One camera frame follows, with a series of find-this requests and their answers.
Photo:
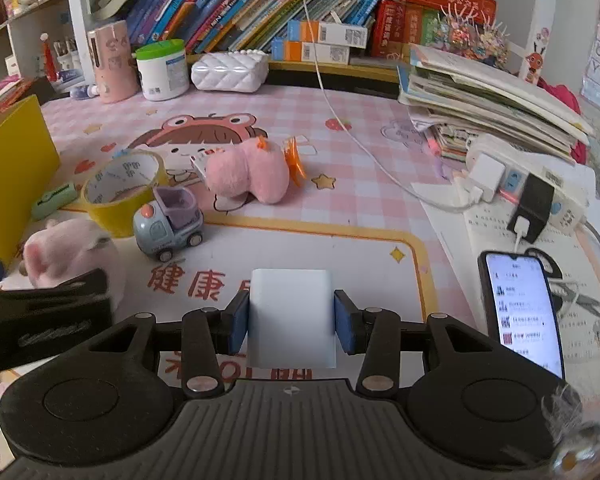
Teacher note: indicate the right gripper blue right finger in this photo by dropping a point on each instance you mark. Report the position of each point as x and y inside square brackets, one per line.
[374, 334]

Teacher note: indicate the row of colourful books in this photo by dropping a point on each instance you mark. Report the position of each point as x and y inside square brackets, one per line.
[208, 26]

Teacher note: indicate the orange blue white box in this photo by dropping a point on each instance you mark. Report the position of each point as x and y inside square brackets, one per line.
[335, 34]
[298, 51]

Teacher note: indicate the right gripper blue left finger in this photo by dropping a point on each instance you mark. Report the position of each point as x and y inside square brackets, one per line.
[207, 332]

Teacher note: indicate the red tube bottle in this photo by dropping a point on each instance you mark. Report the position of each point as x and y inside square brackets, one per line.
[48, 59]

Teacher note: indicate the black charger plug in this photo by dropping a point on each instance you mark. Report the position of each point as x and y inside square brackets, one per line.
[532, 212]

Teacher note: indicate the pink cylindrical container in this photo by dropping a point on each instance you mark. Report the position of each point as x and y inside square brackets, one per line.
[115, 72]

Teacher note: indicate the white charger plug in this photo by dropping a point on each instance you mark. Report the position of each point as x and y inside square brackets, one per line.
[484, 178]

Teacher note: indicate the white power adapter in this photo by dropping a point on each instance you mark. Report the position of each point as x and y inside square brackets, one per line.
[291, 319]

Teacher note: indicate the orange blue white box upper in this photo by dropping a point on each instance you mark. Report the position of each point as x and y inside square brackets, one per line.
[335, 34]

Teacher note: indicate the white jar green lid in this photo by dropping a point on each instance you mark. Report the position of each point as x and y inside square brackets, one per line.
[163, 70]

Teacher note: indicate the white power strip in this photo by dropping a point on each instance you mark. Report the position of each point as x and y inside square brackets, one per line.
[570, 202]

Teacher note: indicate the black smartphone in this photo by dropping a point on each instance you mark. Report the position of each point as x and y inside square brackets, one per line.
[519, 308]

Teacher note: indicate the stack of papers and booklets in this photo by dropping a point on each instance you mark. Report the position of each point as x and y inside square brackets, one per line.
[458, 101]

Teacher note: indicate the grey purple toy truck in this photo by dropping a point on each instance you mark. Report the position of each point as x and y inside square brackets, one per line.
[170, 222]

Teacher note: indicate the large pink plush toy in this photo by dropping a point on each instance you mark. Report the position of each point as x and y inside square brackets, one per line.
[64, 250]

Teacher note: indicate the yellow cardboard box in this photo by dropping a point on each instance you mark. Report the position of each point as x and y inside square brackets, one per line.
[28, 162]

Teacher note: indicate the small pink plush toy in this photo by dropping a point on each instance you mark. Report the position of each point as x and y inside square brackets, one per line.
[256, 166]

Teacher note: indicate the black scissors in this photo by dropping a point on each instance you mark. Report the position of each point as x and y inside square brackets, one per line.
[565, 294]

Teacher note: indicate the pink checkered cartoon desk mat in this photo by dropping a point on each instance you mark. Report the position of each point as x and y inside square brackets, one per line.
[359, 205]

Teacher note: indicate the yellow tape roll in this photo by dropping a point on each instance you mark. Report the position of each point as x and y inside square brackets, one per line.
[112, 195]

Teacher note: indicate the orange blue white box lower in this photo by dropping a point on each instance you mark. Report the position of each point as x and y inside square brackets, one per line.
[298, 51]

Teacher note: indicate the white quilted pouch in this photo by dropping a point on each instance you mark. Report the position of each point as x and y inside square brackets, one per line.
[236, 71]

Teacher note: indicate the red boxed book set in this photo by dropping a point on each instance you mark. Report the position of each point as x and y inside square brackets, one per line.
[401, 23]

